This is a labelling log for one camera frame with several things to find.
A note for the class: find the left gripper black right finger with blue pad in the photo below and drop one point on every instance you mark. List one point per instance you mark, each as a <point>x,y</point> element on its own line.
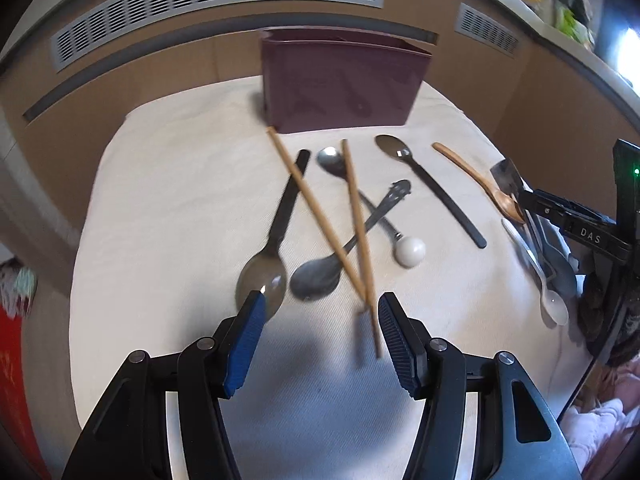
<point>517,436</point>

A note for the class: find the wooden cabinet front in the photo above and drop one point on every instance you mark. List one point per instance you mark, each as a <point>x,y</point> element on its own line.
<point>555,111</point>

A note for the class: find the white plastic spoon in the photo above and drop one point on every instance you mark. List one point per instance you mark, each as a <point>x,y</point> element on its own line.
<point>550,300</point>

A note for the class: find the wooden chopstick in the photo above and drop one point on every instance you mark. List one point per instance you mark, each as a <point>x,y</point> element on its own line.
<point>316,210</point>
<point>364,259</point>

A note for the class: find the wooden spoon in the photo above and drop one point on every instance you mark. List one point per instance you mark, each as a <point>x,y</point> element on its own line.
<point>505,203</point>

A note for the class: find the dark spoon black handle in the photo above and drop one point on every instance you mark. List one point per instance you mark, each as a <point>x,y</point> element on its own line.
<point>396,148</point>

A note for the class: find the maroon plastic utensil holder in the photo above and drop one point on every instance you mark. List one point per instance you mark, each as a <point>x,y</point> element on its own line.
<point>318,78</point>

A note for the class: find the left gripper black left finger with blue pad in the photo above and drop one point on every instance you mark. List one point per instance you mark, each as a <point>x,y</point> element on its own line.
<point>126,434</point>

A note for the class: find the steel spoon white knob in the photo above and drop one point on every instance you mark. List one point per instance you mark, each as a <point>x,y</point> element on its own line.
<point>409,251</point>

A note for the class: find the brown spoon black handle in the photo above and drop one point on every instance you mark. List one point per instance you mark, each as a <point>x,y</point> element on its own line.
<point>265,271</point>

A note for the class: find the red door mat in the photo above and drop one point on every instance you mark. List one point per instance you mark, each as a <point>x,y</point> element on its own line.
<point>14,409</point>

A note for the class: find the cream table cloth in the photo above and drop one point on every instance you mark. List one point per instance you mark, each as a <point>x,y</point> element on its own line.
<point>185,194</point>

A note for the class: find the small grey vent grille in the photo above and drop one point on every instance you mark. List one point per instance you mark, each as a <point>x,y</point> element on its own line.
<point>480,27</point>

